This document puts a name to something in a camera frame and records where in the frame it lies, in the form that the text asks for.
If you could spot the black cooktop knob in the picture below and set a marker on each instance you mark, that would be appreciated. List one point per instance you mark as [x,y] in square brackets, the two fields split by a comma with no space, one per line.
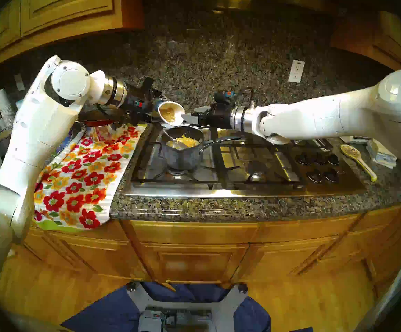
[331,175]
[303,158]
[314,175]
[319,158]
[332,158]

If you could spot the steel pot with red inside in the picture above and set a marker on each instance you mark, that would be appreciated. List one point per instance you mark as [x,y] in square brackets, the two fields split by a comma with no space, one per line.
[100,130]

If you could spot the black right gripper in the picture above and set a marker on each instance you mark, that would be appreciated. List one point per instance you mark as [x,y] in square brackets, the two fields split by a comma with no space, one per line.
[217,118]

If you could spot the small dark saucepan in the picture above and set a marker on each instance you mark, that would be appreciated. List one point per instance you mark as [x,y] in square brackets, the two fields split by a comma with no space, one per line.
[183,158]

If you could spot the yellow ceramic spoon rest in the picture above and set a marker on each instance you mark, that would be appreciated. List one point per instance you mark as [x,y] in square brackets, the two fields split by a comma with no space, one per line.
[354,153]

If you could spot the stack of white paper cups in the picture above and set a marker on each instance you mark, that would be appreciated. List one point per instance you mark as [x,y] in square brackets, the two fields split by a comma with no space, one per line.
[5,106]

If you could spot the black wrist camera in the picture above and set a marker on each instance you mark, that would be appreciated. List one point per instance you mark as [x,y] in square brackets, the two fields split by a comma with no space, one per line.
[141,108]
[223,97]

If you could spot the wooden lower cabinets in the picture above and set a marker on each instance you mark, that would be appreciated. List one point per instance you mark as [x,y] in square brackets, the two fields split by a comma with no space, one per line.
[193,255]

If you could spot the white wall outlet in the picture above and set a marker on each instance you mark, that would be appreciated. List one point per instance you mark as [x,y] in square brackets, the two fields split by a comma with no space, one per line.
[296,71]

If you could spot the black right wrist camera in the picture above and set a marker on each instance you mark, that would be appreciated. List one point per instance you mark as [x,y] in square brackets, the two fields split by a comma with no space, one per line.
[223,97]

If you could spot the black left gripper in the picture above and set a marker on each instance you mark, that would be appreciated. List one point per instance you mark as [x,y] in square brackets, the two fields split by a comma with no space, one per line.
[140,92]

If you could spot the wooden upper cabinet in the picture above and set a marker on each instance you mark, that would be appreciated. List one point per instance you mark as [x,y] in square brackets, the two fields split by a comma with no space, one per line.
[65,6]
[387,40]

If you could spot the white backsplash switch plate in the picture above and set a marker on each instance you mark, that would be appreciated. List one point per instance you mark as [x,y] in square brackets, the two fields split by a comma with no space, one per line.
[19,82]

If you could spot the floral kitchen towel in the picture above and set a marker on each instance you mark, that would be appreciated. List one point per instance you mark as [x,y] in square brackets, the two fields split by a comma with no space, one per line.
[83,182]

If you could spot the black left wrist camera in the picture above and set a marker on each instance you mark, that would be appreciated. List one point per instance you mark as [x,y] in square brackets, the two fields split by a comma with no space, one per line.
[141,108]

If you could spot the dark blue cloth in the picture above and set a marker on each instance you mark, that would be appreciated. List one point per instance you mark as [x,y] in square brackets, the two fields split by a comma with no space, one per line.
[110,314]

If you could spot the white countertop appliance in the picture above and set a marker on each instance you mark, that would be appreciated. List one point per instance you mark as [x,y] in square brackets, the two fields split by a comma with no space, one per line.
[354,139]

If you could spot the black cast iron grate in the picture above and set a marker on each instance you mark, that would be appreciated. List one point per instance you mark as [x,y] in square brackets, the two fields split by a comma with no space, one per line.
[159,180]
[311,143]
[223,162]

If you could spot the grey power strip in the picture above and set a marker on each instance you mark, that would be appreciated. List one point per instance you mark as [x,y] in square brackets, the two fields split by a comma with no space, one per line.
[186,314]

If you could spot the stainless steel gas cooktop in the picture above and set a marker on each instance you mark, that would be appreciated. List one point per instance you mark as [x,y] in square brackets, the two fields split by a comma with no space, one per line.
[242,191]

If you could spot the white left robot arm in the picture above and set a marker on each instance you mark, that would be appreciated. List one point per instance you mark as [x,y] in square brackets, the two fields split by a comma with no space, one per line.
[38,127]

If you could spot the folded cloth stack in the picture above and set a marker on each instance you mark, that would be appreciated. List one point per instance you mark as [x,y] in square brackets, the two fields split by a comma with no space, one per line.
[382,155]

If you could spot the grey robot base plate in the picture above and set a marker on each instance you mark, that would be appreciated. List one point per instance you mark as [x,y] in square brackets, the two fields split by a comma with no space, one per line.
[228,310]

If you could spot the white blue oatmeal paper cup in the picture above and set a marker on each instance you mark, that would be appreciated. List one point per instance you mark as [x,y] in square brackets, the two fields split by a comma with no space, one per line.
[171,113]

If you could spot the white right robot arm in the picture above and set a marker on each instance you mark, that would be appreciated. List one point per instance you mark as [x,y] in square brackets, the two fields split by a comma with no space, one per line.
[325,118]

